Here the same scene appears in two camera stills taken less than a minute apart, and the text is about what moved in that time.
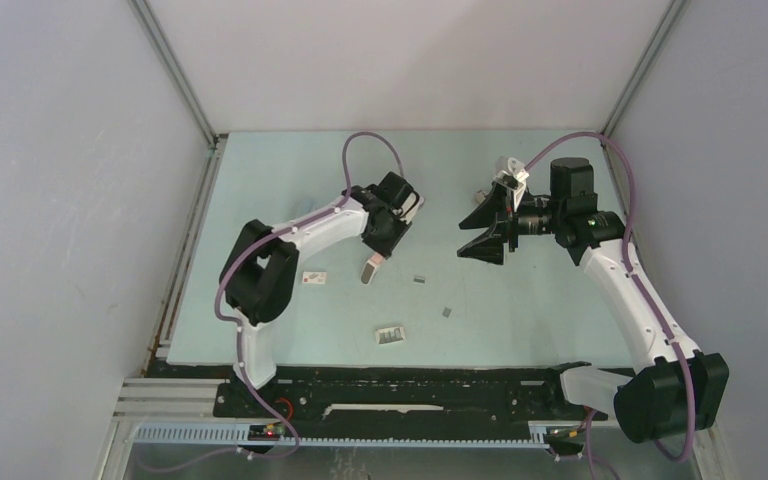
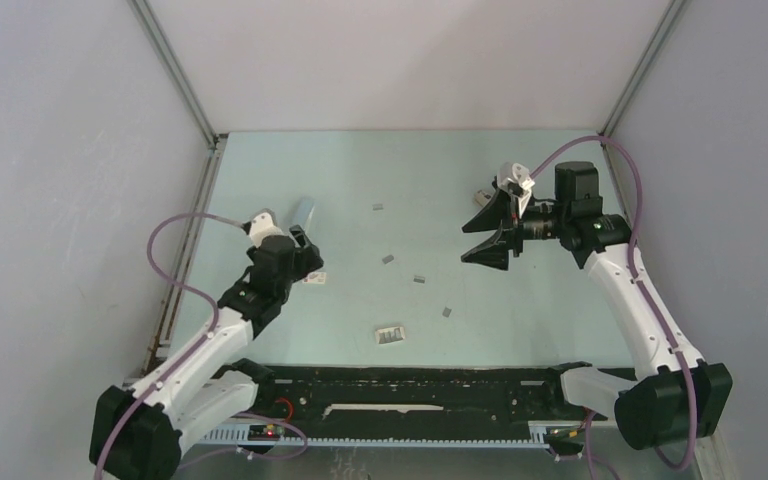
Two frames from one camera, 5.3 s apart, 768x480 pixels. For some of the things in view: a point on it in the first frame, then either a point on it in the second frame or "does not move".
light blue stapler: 305,204 does not move
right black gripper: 489,247 does not move
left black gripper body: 385,241 → 304,261
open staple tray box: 389,335 does not move
